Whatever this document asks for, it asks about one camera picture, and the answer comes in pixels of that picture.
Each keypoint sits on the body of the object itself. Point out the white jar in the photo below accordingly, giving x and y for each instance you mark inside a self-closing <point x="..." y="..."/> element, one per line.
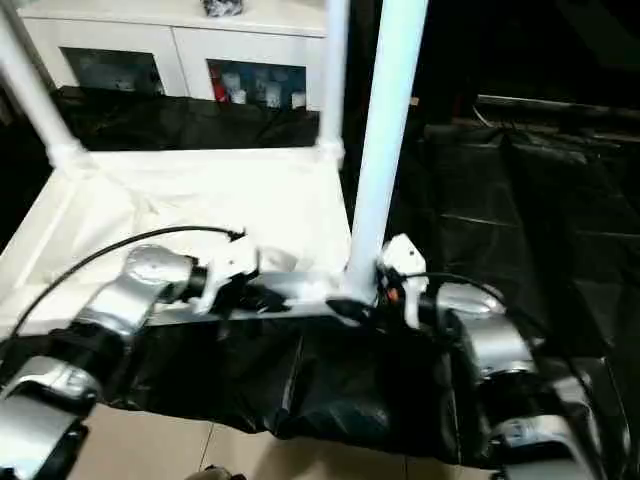
<point x="239" y="96"/>
<point x="298" y="100"/>

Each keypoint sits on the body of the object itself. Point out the white glass door cabinet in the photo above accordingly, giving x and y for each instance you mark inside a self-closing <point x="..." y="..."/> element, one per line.
<point x="150" y="40"/>

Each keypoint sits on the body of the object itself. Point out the black work surface mat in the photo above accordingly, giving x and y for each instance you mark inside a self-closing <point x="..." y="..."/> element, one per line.
<point x="525" y="200"/>

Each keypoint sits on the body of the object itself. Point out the dark patterned object on cabinet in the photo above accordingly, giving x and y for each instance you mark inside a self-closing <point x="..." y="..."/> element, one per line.
<point x="225" y="7"/>

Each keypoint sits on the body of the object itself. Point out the white plastic table top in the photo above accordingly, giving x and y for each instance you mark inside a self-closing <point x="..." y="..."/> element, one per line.
<point x="200" y="200"/>

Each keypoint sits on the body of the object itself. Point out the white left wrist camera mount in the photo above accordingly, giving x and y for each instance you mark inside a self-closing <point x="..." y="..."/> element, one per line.
<point x="230" y="265"/>

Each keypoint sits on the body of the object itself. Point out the red bottle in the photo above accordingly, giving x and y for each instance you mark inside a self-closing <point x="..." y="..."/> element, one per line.
<point x="218" y="90"/>

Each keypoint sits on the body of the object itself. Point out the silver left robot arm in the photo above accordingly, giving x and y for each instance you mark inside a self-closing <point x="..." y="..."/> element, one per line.
<point x="120" y="300"/>

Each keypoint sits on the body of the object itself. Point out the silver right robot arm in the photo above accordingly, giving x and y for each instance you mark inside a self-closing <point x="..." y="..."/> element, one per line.
<point x="500" y="345"/>

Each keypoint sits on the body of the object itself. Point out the white plastic table leg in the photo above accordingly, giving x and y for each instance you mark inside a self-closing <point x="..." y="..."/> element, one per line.
<point x="40" y="100"/>
<point x="385" y="125"/>
<point x="332" y="70"/>

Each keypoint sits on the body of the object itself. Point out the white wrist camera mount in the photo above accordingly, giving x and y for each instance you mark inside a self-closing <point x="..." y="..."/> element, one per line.
<point x="405" y="260"/>
<point x="230" y="265"/>

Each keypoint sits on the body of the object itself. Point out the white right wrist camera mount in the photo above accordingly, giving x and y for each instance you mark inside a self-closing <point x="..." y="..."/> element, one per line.
<point x="405" y="260"/>

